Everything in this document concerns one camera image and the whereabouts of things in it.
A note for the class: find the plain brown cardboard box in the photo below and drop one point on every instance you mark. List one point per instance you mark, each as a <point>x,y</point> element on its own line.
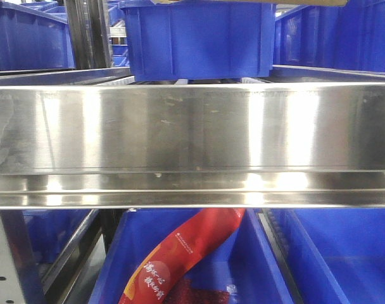
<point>293,2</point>

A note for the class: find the red snack bag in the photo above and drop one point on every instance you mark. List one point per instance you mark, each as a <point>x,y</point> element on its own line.
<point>179,252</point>

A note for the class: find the white perforated shelf upright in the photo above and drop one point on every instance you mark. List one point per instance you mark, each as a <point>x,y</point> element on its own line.
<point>19,276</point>

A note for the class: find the blue bin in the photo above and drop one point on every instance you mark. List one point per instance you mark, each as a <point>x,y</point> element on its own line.
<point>351,37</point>
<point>199,39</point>
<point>220,251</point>
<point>34,36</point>
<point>334,255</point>
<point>50,230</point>

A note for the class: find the blue bin lower right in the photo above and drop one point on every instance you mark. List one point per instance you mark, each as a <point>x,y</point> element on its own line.
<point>334,255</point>

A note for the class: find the blue bin lower left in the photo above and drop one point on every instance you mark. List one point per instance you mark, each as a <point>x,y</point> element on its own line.
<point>50,230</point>

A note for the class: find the blue bin upper left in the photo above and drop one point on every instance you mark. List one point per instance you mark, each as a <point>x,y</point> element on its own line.
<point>34,36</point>

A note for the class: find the stainless steel shelf beam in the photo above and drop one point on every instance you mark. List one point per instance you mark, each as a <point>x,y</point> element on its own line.
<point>275,145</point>

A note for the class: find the blue bin upper right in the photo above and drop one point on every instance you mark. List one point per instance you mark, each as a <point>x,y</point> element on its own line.
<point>351,37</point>

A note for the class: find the blue bin upper middle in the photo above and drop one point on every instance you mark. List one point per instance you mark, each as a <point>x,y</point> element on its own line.
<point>199,39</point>

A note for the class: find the blue bin lower middle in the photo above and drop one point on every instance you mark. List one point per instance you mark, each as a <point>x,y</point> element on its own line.
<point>220,251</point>

